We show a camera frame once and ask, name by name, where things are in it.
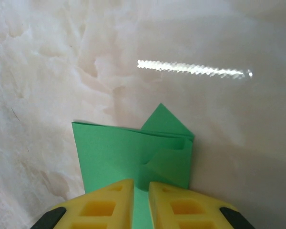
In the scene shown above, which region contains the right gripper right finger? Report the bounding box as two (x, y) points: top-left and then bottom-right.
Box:
(148, 181), (255, 229)

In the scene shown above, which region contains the green paper sheet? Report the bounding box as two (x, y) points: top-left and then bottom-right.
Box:
(71, 103), (195, 229)

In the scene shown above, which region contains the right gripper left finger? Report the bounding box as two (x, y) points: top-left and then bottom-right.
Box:
(32, 179), (136, 229)

